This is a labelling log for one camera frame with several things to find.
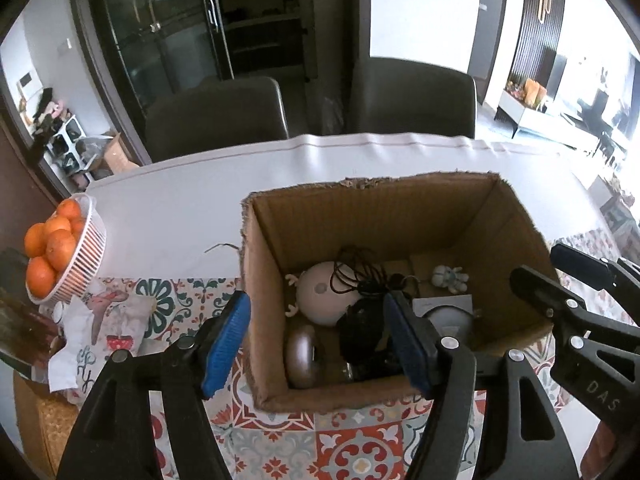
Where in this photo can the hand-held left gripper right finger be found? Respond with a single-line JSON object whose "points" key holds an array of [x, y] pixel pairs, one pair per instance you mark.
{"points": [[407, 345]]}

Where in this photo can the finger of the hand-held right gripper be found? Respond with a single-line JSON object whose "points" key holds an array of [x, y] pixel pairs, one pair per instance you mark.
{"points": [[580, 260], [540, 290]]}

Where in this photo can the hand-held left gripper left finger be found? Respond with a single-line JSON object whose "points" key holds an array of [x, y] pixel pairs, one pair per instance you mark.
{"points": [[227, 345]]}

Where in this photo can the round grey puck device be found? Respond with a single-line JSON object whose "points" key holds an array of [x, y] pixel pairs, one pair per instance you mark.
{"points": [[450, 324]]}

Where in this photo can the brown cardboard box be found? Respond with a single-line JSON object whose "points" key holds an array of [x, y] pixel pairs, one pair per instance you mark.
{"points": [[267, 285]]}

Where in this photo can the round taupe puck device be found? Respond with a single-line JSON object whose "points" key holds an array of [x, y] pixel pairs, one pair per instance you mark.
{"points": [[300, 360]]}

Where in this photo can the small white figurine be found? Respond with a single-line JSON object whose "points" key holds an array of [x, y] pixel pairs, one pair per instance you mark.
{"points": [[450, 277]]}

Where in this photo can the person's right hand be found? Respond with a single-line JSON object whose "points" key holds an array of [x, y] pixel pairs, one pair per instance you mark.
{"points": [[602, 452]]}

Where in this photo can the white flat card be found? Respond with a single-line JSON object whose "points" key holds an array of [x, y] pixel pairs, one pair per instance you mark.
{"points": [[430, 302]]}

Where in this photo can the white deer night lamp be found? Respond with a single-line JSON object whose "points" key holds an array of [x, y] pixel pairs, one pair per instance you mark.
{"points": [[320, 295]]}

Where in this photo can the colourful tile-pattern table mat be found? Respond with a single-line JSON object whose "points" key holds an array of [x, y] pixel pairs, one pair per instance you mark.
{"points": [[350, 445]]}

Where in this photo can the white table cover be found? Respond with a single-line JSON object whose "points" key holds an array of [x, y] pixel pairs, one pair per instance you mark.
{"points": [[190, 210]]}

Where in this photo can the white low console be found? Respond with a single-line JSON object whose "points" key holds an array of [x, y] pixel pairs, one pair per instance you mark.
{"points": [[540, 120]]}

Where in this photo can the crumpled white tissue paper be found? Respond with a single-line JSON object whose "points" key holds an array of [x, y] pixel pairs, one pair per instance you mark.
{"points": [[67, 355]]}

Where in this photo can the white slatted fruit basket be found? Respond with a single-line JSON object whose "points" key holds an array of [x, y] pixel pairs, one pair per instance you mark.
{"points": [[87, 255]]}

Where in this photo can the orange decor piece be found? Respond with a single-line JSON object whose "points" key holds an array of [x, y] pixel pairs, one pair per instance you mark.
{"points": [[535, 92]]}

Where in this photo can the pile of oranges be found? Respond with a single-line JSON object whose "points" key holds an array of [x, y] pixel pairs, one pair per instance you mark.
{"points": [[60, 250]]}

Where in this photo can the woven straw mat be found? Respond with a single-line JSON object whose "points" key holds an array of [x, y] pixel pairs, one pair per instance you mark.
{"points": [[42, 425]]}

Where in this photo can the small brown carton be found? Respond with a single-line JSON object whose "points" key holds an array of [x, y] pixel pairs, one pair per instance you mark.
{"points": [[120, 155]]}

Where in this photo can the dark grey dining chair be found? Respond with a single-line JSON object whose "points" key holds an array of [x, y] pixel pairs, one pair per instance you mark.
{"points": [[215, 120], [410, 95]]}

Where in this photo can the dark door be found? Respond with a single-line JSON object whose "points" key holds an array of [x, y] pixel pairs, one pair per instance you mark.
{"points": [[487, 30]]}

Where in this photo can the white cube shelf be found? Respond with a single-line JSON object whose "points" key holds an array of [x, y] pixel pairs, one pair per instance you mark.
{"points": [[67, 145]]}

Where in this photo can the black glass-door cabinet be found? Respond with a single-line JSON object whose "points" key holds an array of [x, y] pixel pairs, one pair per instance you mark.
{"points": [[165, 25]]}

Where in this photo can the gold wall ornament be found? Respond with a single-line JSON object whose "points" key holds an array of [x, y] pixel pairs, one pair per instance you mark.
{"points": [[544, 2]]}

